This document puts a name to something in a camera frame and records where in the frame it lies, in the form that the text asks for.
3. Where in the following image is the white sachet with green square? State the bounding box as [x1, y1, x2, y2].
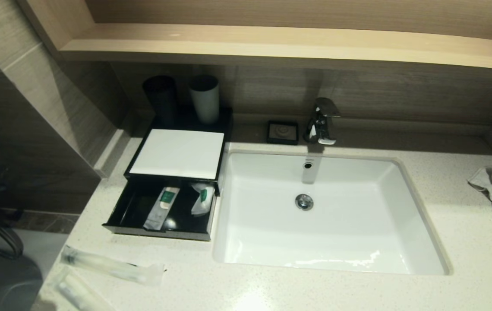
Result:
[189, 182, 216, 194]

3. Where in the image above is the small plain white sachet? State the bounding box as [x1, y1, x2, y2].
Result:
[191, 186, 215, 216]

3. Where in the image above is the grey plastic cup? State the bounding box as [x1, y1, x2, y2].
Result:
[189, 76, 221, 126]

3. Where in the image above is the black tray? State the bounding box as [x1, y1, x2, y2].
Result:
[102, 176, 219, 241]

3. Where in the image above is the black amenity box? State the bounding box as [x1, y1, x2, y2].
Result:
[124, 107, 233, 197]

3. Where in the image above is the black soap dish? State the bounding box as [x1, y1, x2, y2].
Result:
[266, 120, 299, 146]

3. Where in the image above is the chrome drain stopper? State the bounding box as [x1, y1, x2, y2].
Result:
[295, 194, 314, 211]

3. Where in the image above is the chrome faucet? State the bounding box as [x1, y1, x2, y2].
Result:
[304, 97, 341, 146]

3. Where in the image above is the grey sachet with green label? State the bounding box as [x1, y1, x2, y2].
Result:
[143, 187, 180, 231]

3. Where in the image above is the black cup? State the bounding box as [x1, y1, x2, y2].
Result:
[142, 76, 180, 128]

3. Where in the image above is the white sink basin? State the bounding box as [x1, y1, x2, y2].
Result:
[212, 150, 453, 276]

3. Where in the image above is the long clear toothbrush packet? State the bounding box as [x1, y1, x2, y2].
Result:
[61, 245, 167, 286]

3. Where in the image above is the clear toothbrush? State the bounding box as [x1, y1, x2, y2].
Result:
[54, 268, 117, 311]

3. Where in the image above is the wooden wall shelf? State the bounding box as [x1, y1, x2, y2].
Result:
[15, 0, 492, 80]

